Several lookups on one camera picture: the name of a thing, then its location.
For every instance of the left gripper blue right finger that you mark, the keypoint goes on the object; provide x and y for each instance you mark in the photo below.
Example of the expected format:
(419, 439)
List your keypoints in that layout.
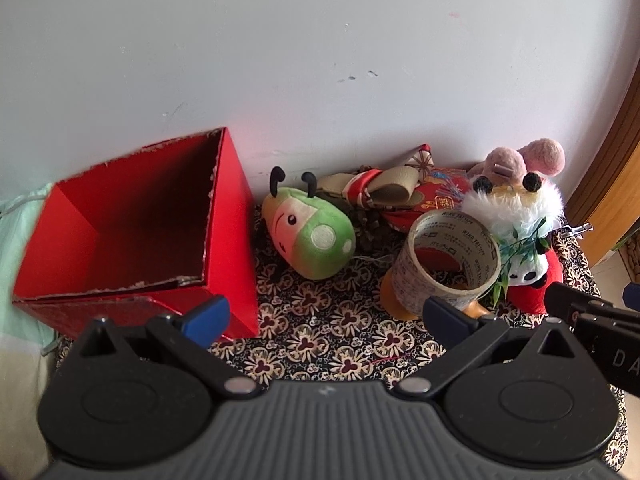
(468, 343)

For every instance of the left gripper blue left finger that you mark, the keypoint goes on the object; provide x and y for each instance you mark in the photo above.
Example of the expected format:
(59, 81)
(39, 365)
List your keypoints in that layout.
(187, 338)

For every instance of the brown gourd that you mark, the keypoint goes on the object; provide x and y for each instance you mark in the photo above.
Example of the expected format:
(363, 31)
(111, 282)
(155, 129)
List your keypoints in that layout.
(404, 291)

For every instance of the large printed tape roll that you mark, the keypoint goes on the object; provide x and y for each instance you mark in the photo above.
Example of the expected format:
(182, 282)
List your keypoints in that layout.
(448, 239)

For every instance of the white fluffy panda fan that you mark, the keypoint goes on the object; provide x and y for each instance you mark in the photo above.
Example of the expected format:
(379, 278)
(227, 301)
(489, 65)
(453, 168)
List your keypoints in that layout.
(519, 217)

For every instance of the green caterpillar plush toy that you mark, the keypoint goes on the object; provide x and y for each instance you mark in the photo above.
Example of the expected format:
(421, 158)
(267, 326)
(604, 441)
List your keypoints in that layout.
(312, 235)

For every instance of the beige scroll ornament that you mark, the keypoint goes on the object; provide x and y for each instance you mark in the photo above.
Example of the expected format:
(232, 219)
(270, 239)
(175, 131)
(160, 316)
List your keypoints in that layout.
(392, 188)

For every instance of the large red cardboard box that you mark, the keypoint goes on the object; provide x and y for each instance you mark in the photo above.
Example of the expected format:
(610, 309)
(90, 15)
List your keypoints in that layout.
(157, 231)

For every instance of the floral patterned table cloth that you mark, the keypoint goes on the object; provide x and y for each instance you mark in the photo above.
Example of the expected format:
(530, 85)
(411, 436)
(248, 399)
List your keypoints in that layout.
(335, 330)

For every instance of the small red gift box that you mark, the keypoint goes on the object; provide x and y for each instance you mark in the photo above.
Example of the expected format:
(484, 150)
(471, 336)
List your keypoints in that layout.
(442, 188)

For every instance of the pink plush mouse toy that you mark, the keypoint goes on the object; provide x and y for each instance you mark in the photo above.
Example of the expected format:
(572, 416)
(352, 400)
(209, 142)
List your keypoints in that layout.
(508, 165)

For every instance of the pale green cloth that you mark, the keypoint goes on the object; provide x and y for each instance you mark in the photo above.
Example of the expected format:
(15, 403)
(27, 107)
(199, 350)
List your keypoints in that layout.
(19, 330)

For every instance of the wooden door frame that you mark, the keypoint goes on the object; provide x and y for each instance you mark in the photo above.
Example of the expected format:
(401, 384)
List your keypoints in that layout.
(607, 197)

